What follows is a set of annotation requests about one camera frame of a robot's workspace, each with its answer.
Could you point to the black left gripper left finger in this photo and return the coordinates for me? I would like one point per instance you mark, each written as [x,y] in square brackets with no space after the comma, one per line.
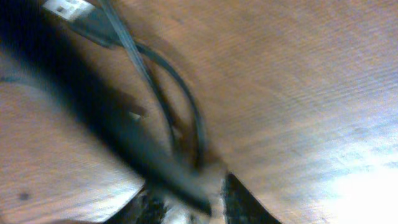
[143,208]

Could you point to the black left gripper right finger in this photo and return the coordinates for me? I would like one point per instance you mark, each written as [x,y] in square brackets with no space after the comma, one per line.
[240,206]

